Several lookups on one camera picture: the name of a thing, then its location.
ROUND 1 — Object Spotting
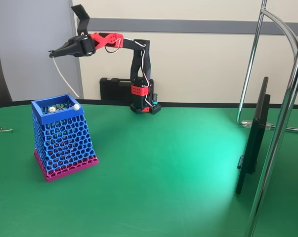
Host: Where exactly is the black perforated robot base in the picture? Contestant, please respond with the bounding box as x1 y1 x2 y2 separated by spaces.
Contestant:
129 102 162 115

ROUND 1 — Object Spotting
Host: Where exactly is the blue and pink mesh basket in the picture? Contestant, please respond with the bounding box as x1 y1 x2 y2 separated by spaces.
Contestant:
31 93 100 183

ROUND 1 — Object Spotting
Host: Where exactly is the black plastic tool case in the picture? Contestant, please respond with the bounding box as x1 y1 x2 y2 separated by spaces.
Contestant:
100 77 155 101

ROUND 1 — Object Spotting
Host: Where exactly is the green cloth with black rim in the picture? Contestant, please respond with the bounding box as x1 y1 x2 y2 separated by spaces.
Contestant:
0 99 298 237

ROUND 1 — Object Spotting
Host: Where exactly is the clear plastic clamp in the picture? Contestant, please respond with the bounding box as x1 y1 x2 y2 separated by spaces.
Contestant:
240 119 276 131

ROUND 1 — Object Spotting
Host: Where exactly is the chrome tube stand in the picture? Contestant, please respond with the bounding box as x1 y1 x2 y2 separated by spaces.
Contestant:
236 0 298 237

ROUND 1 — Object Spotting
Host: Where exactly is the white and red servo cable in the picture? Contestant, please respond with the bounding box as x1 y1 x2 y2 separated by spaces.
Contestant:
104 38 153 107

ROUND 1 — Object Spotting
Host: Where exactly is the grey wall rail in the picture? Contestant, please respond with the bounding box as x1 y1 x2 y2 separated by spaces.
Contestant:
85 17 298 36

